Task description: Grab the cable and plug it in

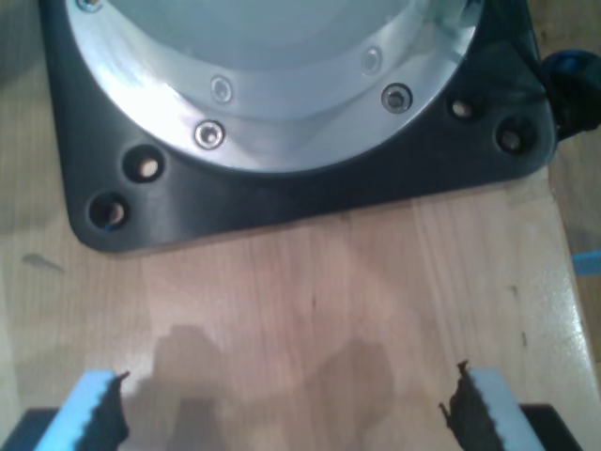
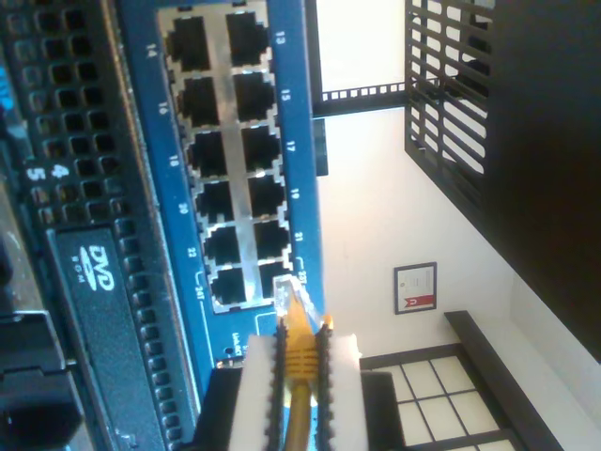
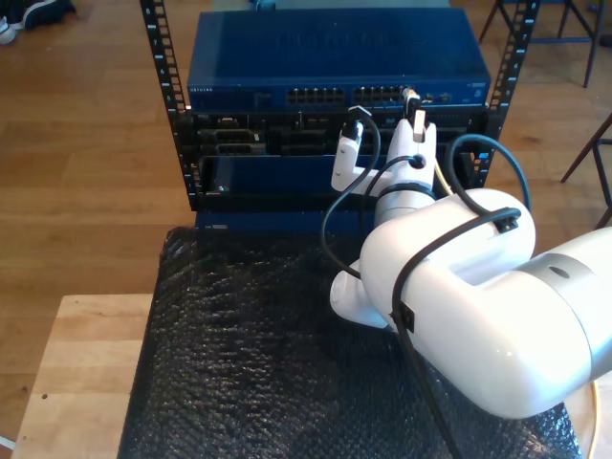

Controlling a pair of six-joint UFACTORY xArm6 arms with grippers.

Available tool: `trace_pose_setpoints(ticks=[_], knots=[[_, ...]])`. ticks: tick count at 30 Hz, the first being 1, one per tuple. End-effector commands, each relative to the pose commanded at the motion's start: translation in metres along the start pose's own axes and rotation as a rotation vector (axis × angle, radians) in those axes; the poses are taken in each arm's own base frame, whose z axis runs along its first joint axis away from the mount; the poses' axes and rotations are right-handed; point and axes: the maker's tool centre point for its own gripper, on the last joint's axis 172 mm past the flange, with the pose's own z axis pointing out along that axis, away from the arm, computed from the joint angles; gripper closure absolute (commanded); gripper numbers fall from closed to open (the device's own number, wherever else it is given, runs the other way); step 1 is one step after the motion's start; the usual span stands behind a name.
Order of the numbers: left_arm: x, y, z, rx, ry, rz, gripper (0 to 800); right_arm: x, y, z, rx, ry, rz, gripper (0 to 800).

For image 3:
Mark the yellow network cable clear plug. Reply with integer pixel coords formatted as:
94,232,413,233
403,84,602,459

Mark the black rack server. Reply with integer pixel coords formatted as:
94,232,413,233
190,110,489,158

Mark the black rack shelf tray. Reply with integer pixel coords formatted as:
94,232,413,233
198,152,479,214

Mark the blue flat panel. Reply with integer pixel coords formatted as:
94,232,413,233
194,209,379,235

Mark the dark metal chair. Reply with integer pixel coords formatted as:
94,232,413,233
559,112,612,230

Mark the black bubble wrap mat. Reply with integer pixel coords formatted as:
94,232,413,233
117,225,582,459

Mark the dark sneaker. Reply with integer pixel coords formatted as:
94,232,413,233
21,0,77,31

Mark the thin black cable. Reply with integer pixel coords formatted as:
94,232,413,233
353,155,426,230

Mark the blue network switch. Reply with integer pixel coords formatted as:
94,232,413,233
186,8,492,112

